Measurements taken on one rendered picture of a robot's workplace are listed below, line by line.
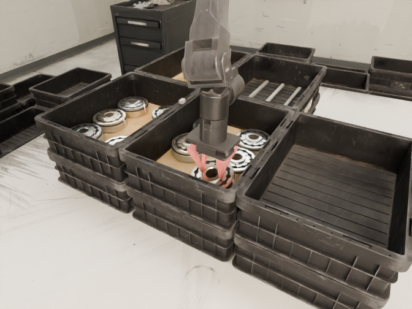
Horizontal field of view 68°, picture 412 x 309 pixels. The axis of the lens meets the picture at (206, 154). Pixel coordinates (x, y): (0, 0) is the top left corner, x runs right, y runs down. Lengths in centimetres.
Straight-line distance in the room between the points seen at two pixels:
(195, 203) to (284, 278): 24
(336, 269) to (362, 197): 24
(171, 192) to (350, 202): 41
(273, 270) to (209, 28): 49
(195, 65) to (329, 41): 360
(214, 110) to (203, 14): 17
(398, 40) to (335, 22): 68
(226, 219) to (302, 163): 31
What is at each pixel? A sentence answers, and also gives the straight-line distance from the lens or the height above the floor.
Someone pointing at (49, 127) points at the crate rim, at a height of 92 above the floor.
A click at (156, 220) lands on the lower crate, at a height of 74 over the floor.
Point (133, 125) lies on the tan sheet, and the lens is 101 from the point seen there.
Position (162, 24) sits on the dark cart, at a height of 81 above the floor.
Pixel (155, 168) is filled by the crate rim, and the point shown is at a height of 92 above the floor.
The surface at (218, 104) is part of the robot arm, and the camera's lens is 58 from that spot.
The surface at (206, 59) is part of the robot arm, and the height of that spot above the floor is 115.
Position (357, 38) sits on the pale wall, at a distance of 409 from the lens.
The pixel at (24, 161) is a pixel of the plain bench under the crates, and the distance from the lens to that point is 122.
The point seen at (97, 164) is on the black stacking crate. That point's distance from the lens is 84.
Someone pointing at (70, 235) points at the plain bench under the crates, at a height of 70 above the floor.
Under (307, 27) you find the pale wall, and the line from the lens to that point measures 411.
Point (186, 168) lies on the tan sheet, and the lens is 81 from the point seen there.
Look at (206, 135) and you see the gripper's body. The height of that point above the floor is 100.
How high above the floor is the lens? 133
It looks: 36 degrees down
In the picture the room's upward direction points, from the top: straight up
